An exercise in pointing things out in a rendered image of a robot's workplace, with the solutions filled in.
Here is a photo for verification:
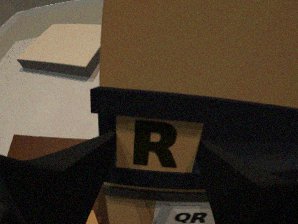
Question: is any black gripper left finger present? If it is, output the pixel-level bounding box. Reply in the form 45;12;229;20
0;131;116;224

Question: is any white paper ticket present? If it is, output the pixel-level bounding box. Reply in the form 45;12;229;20
152;200;216;224

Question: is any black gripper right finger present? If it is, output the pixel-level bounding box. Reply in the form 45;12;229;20
196;140;298;224

